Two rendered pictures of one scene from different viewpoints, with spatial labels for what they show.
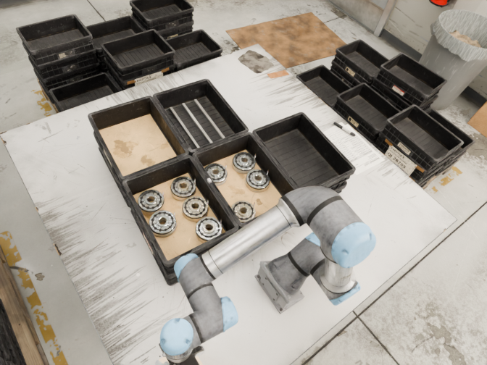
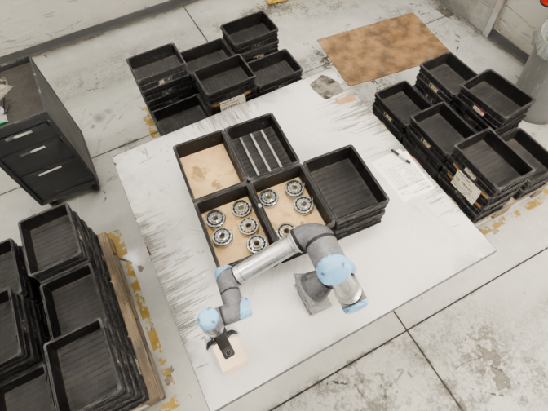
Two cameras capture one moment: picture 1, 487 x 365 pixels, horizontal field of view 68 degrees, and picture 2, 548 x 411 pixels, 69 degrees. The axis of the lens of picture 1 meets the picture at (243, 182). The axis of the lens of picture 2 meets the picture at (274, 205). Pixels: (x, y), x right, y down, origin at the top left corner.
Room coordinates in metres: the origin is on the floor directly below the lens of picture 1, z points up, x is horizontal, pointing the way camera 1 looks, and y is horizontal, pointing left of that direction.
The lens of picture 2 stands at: (-0.08, -0.32, 2.61)
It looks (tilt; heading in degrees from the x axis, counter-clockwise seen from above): 59 degrees down; 23
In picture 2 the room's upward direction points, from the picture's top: 5 degrees counter-clockwise
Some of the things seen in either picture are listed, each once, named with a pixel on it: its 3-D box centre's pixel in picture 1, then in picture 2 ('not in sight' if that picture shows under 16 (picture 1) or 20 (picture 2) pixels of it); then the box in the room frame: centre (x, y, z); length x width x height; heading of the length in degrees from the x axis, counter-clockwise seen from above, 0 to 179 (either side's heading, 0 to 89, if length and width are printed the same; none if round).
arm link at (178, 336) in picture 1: (177, 338); (210, 320); (0.19, 0.08, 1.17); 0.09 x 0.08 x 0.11; 128
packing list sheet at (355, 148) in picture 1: (351, 146); (404, 174); (1.39, -0.53, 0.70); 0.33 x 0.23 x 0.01; 46
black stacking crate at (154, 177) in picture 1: (180, 212); (236, 229); (0.70, 0.22, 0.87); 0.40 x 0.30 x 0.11; 41
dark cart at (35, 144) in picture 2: not in sight; (41, 140); (1.16, 1.98, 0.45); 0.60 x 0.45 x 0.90; 46
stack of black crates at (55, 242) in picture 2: not in sight; (67, 253); (0.46, 1.34, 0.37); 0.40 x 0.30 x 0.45; 46
